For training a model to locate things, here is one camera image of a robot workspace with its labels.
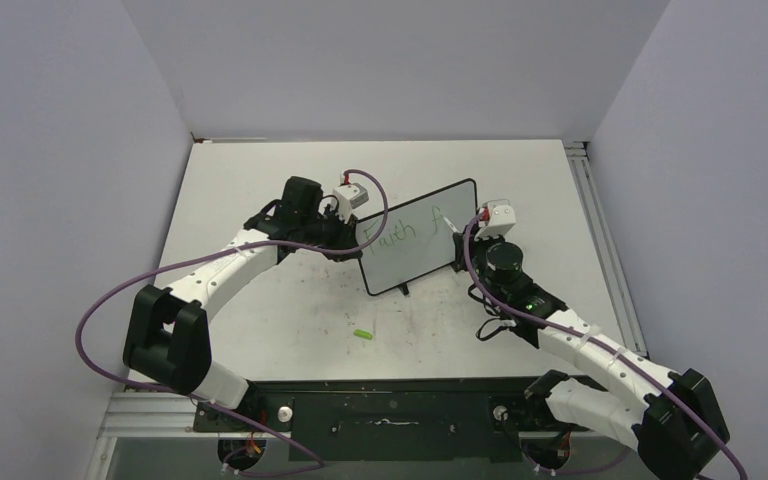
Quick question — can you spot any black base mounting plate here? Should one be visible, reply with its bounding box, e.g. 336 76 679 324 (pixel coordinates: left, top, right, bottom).
193 376 614 464

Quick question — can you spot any white whiteboard marker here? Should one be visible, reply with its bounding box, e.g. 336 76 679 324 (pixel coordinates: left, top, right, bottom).
441 216 460 233

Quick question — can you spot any green marker cap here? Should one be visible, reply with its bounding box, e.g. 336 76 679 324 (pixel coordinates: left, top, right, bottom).
353 329 374 340

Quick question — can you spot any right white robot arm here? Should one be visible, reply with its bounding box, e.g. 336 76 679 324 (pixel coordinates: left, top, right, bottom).
452 225 747 479

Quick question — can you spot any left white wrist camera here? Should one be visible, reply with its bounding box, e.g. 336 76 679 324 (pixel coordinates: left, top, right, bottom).
332 183 369 210

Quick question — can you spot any black framed small whiteboard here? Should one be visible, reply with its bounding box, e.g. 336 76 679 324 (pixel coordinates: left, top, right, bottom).
356 178 478 296

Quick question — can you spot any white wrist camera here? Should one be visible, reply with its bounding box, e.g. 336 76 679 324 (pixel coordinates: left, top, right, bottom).
475 199 517 240
332 183 369 210

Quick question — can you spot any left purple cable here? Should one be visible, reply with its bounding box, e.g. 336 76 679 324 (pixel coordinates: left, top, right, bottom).
75 167 391 478

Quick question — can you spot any aluminium rail right side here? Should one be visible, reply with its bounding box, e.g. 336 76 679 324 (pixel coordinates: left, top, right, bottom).
563 141 649 357

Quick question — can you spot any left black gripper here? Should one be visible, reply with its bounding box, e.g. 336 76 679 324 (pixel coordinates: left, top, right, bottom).
299 204 361 263

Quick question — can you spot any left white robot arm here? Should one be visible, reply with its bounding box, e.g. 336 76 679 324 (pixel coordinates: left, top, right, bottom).
123 176 369 431

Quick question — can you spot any aluminium front frame rail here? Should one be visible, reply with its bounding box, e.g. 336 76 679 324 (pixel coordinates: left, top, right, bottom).
85 390 702 480

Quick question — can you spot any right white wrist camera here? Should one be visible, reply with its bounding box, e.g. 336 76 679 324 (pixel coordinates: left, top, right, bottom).
475 199 517 240

